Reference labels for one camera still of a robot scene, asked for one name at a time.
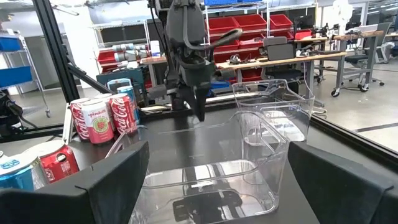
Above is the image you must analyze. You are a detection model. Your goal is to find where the wooden top workbench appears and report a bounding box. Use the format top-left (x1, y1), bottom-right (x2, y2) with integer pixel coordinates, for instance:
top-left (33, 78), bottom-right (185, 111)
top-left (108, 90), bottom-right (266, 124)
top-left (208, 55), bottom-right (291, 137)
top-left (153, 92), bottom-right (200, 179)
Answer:
top-left (216, 51), bottom-right (348, 99)
top-left (332, 30), bottom-right (386, 93)

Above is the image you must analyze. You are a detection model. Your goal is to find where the black cabled device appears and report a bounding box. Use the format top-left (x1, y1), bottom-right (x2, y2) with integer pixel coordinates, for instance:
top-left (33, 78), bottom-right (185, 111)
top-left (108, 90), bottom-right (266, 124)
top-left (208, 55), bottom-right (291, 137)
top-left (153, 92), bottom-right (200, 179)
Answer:
top-left (0, 90), bottom-right (39, 138)

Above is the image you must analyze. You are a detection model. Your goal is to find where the white metal shelf rack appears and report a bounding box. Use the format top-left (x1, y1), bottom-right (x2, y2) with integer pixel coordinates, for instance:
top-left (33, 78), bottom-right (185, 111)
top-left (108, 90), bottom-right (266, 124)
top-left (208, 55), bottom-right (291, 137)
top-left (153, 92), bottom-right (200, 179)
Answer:
top-left (203, 0), bottom-right (318, 85)

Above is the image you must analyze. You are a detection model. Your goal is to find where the grey box monitor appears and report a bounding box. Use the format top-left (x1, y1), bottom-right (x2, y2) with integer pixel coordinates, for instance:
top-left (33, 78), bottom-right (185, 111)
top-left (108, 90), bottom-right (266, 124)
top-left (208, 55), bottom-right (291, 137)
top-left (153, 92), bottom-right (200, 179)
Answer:
top-left (266, 43), bottom-right (296, 62)
top-left (262, 36), bottom-right (289, 47)

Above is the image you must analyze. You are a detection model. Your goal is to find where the blue silver Red Bull can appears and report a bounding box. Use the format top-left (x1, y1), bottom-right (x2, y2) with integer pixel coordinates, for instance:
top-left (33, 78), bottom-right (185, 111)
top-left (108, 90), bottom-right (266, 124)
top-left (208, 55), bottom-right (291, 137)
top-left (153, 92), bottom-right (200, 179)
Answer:
top-left (0, 151), bottom-right (48, 192)
top-left (107, 78), bottom-right (133, 94)
top-left (117, 85), bottom-right (141, 125)

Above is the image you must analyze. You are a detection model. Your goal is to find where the clear plastic storage bin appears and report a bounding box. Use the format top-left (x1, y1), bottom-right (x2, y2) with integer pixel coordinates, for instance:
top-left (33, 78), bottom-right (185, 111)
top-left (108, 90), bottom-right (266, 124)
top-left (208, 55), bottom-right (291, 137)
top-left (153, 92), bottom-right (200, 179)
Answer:
top-left (105, 110), bottom-right (290, 224)
top-left (232, 79), bottom-right (315, 147)

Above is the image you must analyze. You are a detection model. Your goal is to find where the red Coca-Cola can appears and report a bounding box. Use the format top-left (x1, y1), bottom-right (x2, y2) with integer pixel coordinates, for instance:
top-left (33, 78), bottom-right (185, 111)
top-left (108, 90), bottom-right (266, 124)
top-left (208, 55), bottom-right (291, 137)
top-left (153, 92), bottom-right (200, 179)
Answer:
top-left (26, 139), bottom-right (80, 184)
top-left (108, 93), bottom-right (138, 135)
top-left (70, 98), bottom-right (91, 141)

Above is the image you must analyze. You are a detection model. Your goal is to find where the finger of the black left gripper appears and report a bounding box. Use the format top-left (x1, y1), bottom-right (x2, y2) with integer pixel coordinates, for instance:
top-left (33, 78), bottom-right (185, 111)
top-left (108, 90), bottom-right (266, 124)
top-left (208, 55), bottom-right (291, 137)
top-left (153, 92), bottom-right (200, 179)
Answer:
top-left (192, 84), bottom-right (210, 123)
top-left (178, 86), bottom-right (197, 110)

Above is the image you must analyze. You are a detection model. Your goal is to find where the white pink Spindrift can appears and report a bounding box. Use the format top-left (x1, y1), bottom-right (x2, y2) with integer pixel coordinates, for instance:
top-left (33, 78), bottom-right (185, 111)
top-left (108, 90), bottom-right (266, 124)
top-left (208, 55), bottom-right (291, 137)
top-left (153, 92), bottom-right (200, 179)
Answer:
top-left (94, 93), bottom-right (116, 133)
top-left (81, 99), bottom-right (115, 145)

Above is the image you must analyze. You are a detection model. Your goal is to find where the blue plastic storage bin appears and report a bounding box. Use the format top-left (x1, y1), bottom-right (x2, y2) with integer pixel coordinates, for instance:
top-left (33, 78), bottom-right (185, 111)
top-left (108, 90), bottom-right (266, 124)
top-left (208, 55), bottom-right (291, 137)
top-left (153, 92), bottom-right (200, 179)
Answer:
top-left (0, 65), bottom-right (34, 88)
top-left (0, 34), bottom-right (22, 52)
top-left (204, 0), bottom-right (264, 6)

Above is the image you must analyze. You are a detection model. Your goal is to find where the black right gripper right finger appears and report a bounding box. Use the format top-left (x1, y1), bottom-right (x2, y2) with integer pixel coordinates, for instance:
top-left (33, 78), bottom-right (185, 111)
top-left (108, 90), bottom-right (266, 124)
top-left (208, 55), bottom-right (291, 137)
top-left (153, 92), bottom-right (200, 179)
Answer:
top-left (287, 141), bottom-right (398, 224)

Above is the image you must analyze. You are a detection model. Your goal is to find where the black frame post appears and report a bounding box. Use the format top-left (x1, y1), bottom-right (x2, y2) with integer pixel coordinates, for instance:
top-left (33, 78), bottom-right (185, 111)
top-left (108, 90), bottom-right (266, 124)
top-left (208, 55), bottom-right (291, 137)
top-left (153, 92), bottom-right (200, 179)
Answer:
top-left (32, 0), bottom-right (81, 103)

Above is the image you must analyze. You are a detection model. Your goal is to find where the black diagonal frame brace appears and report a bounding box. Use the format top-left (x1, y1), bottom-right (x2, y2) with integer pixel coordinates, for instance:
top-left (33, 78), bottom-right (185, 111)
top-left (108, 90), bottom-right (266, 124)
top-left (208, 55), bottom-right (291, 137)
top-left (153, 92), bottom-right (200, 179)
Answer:
top-left (67, 63), bottom-right (113, 95)

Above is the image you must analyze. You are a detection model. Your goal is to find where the black office chair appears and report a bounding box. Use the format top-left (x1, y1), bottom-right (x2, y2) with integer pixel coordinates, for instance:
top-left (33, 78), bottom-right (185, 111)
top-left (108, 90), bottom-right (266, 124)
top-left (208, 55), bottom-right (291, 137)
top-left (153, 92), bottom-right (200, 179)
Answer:
top-left (344, 21), bottom-right (393, 87)

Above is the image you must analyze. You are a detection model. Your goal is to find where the white bottle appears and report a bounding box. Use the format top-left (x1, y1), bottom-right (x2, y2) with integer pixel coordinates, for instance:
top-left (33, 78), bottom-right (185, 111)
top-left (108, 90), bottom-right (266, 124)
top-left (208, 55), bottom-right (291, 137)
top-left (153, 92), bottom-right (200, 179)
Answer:
top-left (150, 40), bottom-right (161, 58)

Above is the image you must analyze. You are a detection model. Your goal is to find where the white upright plate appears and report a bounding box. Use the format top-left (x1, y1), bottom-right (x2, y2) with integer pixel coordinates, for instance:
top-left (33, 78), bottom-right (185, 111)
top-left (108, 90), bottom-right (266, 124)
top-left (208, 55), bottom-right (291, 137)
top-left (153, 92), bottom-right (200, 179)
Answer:
top-left (62, 102), bottom-right (75, 144)

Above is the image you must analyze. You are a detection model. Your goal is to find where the black table edge rail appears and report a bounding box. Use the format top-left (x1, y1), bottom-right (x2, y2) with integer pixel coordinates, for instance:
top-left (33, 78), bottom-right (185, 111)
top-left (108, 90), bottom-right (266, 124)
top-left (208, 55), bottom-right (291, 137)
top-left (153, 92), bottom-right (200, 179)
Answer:
top-left (310, 114), bottom-right (398, 170)
top-left (0, 123), bottom-right (66, 144)

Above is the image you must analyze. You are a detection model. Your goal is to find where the red plastic storage bin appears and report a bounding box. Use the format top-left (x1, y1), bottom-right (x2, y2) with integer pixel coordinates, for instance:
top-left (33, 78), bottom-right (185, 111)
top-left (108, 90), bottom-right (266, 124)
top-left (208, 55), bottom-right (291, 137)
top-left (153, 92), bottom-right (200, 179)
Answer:
top-left (241, 67), bottom-right (264, 82)
top-left (294, 29), bottom-right (313, 40)
top-left (238, 37), bottom-right (264, 59)
top-left (207, 16), bottom-right (239, 35)
top-left (213, 39), bottom-right (240, 63)
top-left (98, 49), bottom-right (118, 73)
top-left (233, 14), bottom-right (267, 32)
top-left (269, 14), bottom-right (294, 30)

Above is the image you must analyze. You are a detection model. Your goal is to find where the grey corrugated cable hose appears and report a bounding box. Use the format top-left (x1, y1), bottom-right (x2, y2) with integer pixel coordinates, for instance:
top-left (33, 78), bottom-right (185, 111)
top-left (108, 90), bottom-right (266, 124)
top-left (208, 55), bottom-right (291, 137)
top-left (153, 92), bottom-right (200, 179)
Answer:
top-left (182, 6), bottom-right (244, 52)

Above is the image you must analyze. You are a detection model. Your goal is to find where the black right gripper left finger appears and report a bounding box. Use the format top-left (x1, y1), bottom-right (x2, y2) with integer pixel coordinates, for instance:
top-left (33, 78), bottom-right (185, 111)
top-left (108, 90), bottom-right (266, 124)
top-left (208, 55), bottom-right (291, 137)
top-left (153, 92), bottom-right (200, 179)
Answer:
top-left (0, 140), bottom-right (150, 224)

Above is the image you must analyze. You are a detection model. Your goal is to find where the white wire shelf rack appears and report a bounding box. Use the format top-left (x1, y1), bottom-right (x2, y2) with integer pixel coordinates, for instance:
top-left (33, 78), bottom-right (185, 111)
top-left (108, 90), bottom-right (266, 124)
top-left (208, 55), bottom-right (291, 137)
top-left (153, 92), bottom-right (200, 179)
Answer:
top-left (0, 30), bottom-right (51, 118)

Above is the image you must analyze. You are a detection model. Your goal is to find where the teal cabinet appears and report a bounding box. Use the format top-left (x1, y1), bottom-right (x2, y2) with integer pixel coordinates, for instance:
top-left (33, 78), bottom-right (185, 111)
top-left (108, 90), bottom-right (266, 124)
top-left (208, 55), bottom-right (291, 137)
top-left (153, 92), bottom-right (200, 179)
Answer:
top-left (96, 67), bottom-right (149, 105)

